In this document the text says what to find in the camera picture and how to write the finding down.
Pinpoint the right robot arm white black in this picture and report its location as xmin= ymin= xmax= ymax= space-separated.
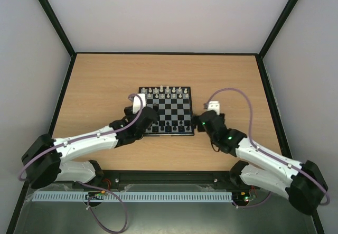
xmin=192 ymin=110 xmax=328 ymax=216

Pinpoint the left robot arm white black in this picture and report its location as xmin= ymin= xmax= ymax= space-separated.
xmin=18 ymin=105 xmax=159 ymax=189

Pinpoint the black and white chessboard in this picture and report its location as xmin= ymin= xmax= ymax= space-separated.
xmin=138 ymin=86 xmax=194 ymax=136

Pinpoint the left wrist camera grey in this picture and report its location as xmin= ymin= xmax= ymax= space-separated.
xmin=133 ymin=93 xmax=146 ymax=114

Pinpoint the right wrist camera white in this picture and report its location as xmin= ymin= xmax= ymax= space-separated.
xmin=207 ymin=101 xmax=220 ymax=115

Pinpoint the black aluminium rail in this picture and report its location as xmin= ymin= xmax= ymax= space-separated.
xmin=26 ymin=169 xmax=307 ymax=191

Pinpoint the light blue cable duct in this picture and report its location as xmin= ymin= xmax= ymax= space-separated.
xmin=32 ymin=191 xmax=233 ymax=203

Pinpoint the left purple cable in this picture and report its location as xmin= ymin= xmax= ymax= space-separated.
xmin=17 ymin=93 xmax=128 ymax=232

